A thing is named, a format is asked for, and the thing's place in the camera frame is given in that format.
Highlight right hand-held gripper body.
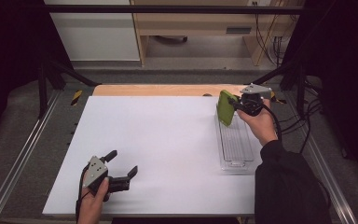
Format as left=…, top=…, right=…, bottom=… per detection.
left=235, top=82, right=273, bottom=118

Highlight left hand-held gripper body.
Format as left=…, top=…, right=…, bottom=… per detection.
left=82, top=155, right=131, bottom=197

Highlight clear plastic container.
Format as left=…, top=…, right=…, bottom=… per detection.
left=214, top=108, right=256, bottom=173

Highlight person's right hand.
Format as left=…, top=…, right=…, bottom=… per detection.
left=237, top=98, right=280, bottom=147

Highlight person's left hand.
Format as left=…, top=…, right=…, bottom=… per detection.
left=77, top=176, right=111, bottom=224

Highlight yellow black striped tape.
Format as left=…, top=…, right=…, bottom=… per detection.
left=269, top=91, right=289, bottom=105
left=70, top=89, right=84, bottom=107

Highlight black metal stand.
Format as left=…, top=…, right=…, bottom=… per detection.
left=36, top=58, right=103, bottom=119
left=251, top=58, right=310, bottom=119

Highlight wooden desk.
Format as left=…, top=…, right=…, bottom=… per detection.
left=130, top=0, right=306, bottom=67

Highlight black curtain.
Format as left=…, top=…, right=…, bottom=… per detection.
left=0, top=0, right=76, bottom=147
left=281, top=0, right=358, bottom=188

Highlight white cabinet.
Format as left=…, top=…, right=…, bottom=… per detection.
left=43, top=0, right=141, bottom=62

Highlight left hand-held gripper cable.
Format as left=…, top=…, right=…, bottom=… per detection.
left=75, top=163, right=91, bottom=224

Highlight hand-held gripper cable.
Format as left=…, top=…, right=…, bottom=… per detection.
left=75, top=163, right=91, bottom=224
left=260, top=103, right=283, bottom=142

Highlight right hand-held gripper cable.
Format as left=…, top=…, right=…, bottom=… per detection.
left=260, top=103, right=283, bottom=142

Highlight bundle of desk cables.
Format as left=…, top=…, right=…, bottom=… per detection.
left=252, top=1, right=295, bottom=67

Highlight black floor cables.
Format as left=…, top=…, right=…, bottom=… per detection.
left=279, top=77, right=324, bottom=154

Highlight aluminium floor rail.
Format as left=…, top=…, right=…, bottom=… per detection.
left=0, top=89, right=61, bottom=224
left=282, top=92, right=358, bottom=224

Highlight black metal frame bar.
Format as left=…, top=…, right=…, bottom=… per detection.
left=42, top=4, right=306, bottom=15

